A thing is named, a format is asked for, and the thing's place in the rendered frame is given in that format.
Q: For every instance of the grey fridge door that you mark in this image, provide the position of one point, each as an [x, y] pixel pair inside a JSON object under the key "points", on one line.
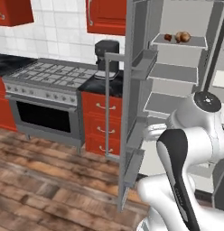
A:
{"points": [[128, 99]]}

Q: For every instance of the red base cabinet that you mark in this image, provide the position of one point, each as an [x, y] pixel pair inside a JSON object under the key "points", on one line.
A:
{"points": [[1, 108]]}

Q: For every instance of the steel stove with oven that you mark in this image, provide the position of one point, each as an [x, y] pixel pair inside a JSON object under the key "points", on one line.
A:
{"points": [[44, 99]]}

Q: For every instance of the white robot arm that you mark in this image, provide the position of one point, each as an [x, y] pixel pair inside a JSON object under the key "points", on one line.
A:
{"points": [[193, 129]]}

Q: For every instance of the red wall cupboard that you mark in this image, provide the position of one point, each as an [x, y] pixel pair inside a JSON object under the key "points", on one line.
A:
{"points": [[11, 10], [107, 15]]}

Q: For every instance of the grey fridge door bin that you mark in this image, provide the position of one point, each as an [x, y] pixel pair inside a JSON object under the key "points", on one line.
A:
{"points": [[135, 133], [133, 168], [144, 64]]}

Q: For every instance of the grey fridge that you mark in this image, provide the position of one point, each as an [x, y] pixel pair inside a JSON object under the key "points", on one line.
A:
{"points": [[177, 18]]}

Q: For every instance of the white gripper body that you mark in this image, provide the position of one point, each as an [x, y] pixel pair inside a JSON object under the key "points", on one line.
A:
{"points": [[153, 131]]}

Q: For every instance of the red drawer cabinet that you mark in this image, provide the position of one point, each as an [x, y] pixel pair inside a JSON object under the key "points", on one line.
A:
{"points": [[101, 120]]}

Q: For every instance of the black coffee machine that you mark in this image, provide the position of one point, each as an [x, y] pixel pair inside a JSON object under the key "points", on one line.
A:
{"points": [[106, 57]]}

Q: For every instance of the grey fridge shelf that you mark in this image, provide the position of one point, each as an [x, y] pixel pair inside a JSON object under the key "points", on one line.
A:
{"points": [[174, 73], [163, 103], [195, 42]]}

